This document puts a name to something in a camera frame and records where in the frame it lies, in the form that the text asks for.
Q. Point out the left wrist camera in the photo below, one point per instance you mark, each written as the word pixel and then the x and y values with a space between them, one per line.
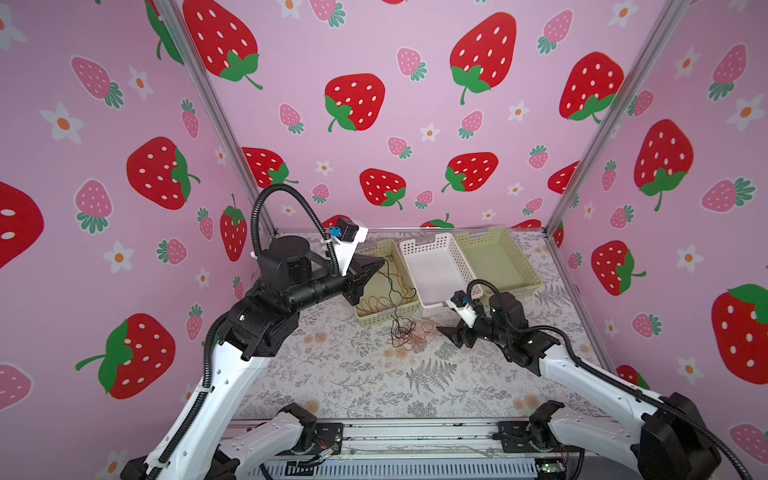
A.
pixel 345 236

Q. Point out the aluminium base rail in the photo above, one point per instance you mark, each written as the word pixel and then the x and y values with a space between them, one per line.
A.
pixel 426 449

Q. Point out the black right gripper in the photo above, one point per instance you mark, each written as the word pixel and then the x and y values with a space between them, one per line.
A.
pixel 454 333

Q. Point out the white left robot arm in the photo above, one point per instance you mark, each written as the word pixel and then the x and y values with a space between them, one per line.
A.
pixel 240 344

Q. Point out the left green perforated basket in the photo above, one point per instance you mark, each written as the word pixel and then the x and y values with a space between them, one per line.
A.
pixel 391 291

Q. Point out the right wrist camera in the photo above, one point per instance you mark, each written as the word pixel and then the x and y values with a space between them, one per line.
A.
pixel 463 304

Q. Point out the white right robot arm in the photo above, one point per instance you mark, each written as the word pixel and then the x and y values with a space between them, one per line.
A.
pixel 659 437

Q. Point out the green perforated basket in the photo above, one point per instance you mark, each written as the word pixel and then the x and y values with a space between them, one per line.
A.
pixel 495 256
pixel 391 291

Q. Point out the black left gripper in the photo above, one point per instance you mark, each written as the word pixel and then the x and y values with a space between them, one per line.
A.
pixel 366 267

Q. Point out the white perforated basket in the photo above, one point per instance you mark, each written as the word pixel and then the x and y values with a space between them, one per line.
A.
pixel 438 268

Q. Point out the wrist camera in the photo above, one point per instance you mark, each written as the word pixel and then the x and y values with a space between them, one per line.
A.
pixel 463 304
pixel 345 236

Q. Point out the right green perforated basket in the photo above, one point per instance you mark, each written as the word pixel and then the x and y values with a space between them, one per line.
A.
pixel 495 256

